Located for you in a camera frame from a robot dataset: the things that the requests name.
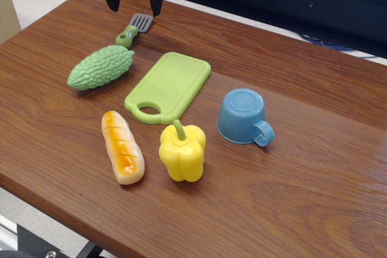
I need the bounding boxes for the blue cables bundle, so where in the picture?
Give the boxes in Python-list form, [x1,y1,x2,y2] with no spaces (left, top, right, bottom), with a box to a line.
[298,33,380,61]

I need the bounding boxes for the black table leg bracket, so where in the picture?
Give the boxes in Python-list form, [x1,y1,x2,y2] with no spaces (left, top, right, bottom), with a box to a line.
[16,225,102,258]

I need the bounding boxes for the green toy bitter gourd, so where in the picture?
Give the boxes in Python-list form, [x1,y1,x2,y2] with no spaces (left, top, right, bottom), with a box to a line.
[67,45,135,90]

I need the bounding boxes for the toy bread baguette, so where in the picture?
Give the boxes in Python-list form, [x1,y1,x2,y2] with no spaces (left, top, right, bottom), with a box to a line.
[101,111,145,185]

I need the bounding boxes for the dark blue metal beam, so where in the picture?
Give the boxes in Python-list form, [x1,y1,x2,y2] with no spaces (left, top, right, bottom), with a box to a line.
[187,0,386,57]

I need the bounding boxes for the yellow toy bell pepper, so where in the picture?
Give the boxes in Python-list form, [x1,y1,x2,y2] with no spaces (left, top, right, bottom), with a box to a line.
[159,120,206,182]

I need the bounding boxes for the beige cabinet side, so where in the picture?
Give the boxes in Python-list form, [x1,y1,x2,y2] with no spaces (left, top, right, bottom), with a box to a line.
[0,0,21,44]

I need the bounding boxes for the toy spatula green handle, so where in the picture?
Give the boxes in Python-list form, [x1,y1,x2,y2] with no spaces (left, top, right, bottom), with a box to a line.
[115,13,154,48]

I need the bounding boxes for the blue toy cup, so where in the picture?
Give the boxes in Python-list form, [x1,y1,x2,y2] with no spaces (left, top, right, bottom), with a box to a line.
[216,88,275,147]

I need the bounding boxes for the light green cutting board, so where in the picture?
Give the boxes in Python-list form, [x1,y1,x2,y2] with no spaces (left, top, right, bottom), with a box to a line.
[124,52,211,125]

